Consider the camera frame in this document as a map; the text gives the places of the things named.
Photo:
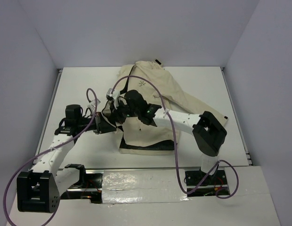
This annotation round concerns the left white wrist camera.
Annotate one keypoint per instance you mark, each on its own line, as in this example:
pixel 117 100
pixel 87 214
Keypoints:
pixel 93 104

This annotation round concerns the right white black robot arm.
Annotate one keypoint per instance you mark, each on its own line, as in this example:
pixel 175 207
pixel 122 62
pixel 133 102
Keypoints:
pixel 209 134

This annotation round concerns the white foam front board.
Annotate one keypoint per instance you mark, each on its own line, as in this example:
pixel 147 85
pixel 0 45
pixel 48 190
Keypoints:
pixel 163 204

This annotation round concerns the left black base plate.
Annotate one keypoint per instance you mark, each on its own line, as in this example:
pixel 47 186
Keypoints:
pixel 90 189

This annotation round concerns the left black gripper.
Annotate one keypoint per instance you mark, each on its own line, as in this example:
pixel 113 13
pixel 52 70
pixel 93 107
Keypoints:
pixel 101 126

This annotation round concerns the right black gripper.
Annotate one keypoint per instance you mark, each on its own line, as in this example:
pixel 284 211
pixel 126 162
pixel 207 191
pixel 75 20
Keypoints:
pixel 117 115

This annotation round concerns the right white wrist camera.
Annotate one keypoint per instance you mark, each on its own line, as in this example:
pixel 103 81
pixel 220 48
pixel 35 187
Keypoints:
pixel 113 95

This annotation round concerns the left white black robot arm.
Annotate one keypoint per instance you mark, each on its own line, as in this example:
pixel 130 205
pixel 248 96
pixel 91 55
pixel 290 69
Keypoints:
pixel 39 189

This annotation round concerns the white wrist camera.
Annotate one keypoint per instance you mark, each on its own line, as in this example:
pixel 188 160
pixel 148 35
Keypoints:
pixel 113 95
pixel 93 104

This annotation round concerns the cream jacket with black zipper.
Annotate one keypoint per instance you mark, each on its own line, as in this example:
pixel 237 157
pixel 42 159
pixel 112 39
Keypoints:
pixel 157 86

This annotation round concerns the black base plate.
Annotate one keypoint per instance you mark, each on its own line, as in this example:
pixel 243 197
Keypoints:
pixel 209 187
pixel 90 189

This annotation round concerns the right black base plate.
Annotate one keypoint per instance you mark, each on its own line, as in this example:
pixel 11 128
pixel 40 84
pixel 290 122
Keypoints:
pixel 209 187

